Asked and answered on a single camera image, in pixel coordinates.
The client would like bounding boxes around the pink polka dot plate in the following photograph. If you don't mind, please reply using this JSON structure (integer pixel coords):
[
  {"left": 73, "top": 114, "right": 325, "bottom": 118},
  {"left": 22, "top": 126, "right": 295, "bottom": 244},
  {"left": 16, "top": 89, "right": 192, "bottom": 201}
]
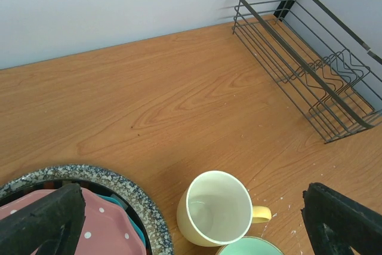
[{"left": 1, "top": 188, "right": 146, "bottom": 254}]

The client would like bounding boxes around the speckled large stoneware plate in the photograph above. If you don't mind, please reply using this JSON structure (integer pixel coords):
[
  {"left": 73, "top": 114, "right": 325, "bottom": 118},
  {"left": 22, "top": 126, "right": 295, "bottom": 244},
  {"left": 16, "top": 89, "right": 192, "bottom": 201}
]
[{"left": 1, "top": 164, "right": 175, "bottom": 254}]

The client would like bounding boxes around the teal blue plate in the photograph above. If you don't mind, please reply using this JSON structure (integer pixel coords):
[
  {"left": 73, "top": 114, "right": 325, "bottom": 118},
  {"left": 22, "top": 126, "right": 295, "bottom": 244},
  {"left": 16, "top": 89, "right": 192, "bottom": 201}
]
[{"left": 97, "top": 194, "right": 148, "bottom": 248}]

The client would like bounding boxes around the yellow ceramic mug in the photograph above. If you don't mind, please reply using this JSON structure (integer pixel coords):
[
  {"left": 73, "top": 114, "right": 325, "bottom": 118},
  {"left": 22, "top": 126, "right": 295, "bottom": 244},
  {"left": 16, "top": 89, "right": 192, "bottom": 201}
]
[{"left": 177, "top": 170, "right": 272, "bottom": 247}]

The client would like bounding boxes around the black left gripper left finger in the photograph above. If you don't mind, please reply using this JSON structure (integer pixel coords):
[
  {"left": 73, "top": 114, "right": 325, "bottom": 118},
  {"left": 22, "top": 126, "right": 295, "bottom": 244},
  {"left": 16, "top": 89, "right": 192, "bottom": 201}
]
[{"left": 1, "top": 183, "right": 86, "bottom": 254}]

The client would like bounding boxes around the mint green ceramic bowl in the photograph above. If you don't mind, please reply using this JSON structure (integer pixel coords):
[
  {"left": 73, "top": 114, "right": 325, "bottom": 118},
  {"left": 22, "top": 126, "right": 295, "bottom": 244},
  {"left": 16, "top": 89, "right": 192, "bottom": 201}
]
[{"left": 216, "top": 236, "right": 283, "bottom": 255}]

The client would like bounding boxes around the dark wire dish rack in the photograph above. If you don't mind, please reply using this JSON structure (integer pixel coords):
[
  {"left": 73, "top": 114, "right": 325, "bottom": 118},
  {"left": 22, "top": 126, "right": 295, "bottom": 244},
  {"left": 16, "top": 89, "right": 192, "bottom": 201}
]
[{"left": 233, "top": 0, "right": 381, "bottom": 143}]

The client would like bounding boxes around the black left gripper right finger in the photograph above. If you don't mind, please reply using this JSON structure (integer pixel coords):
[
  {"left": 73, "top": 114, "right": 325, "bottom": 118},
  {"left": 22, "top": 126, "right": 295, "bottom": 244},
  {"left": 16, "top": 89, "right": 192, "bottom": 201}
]
[{"left": 301, "top": 183, "right": 381, "bottom": 254}]

